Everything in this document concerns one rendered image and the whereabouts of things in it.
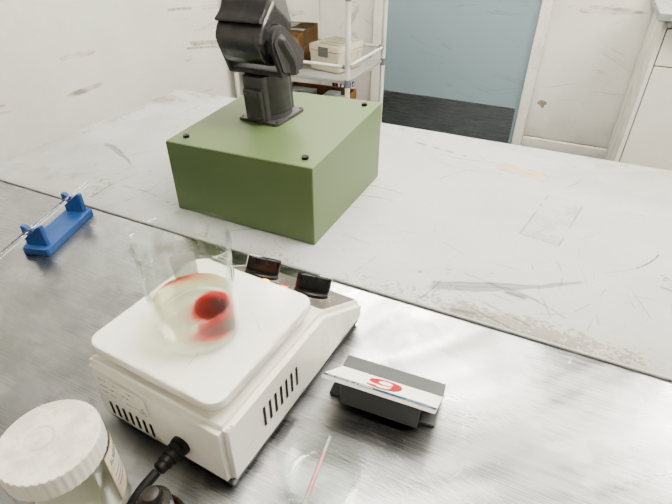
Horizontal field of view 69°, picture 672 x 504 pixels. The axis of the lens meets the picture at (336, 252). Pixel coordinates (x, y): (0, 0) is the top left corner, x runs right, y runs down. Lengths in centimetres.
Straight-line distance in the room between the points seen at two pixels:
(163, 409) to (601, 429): 33
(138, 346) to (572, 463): 33
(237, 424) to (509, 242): 42
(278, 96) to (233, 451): 45
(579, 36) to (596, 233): 251
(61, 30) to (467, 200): 163
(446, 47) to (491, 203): 258
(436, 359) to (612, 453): 15
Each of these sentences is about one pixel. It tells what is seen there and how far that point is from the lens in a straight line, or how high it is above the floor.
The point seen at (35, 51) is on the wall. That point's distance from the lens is 199.
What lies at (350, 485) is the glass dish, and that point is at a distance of 38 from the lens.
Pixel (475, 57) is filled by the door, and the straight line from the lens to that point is 323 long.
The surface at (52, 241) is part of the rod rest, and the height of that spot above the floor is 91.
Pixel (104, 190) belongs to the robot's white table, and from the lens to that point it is 80.
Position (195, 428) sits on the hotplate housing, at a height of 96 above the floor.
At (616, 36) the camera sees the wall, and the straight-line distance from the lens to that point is 316.
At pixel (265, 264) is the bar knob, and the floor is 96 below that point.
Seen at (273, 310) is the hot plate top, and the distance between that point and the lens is 38.
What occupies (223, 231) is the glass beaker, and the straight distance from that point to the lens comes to 34.
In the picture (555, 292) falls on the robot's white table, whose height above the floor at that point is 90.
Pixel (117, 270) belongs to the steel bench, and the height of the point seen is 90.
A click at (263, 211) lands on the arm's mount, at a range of 61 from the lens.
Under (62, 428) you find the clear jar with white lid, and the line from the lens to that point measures 36.
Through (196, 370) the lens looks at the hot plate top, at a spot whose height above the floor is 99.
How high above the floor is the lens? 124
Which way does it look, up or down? 35 degrees down
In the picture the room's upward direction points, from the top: straight up
